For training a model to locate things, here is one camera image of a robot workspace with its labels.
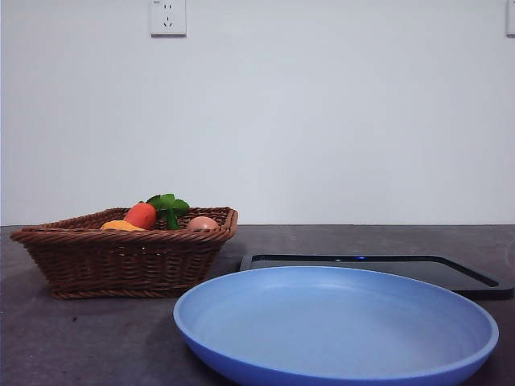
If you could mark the brown egg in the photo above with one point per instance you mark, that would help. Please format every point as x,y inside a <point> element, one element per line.
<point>202,223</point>

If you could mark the white wall socket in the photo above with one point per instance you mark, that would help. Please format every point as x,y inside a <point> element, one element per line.
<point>169,20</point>

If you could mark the yellow-orange corn cob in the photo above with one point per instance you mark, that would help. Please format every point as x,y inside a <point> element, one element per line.
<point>120,226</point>

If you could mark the blue round plate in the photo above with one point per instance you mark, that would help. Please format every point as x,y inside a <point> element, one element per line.
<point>322,321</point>

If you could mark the brown wicker basket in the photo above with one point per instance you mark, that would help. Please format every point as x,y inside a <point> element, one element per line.
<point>120,265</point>

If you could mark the orange carrot with green leaves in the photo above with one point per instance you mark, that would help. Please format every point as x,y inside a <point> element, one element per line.
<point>141,215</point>

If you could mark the white wall plate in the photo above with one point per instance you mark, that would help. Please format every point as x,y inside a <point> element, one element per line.
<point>511,18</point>

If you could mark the black rectangular tray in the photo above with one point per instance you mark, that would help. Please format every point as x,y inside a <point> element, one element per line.
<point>462,273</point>

